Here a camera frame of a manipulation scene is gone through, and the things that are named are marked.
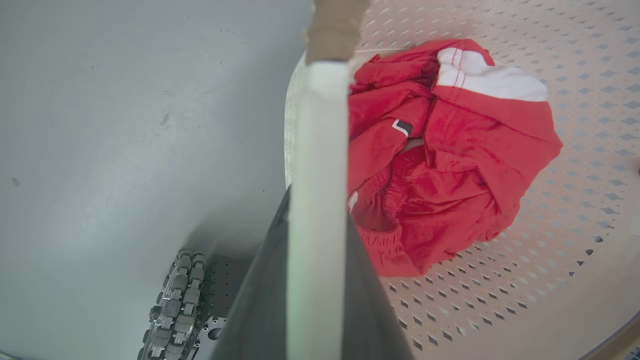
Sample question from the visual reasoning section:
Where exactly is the grey roller robot wheel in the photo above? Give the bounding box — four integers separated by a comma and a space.
137, 248, 206, 360

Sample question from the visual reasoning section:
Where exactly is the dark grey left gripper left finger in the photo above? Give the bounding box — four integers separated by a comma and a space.
210, 185, 292, 360

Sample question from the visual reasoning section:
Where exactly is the white perforated laundry basket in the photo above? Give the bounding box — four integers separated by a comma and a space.
284, 0, 640, 360

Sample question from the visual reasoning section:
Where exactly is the red and white garment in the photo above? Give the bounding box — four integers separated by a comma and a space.
347, 38, 564, 279

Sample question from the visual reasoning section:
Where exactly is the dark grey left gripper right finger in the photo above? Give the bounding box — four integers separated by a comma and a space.
346, 215, 416, 360

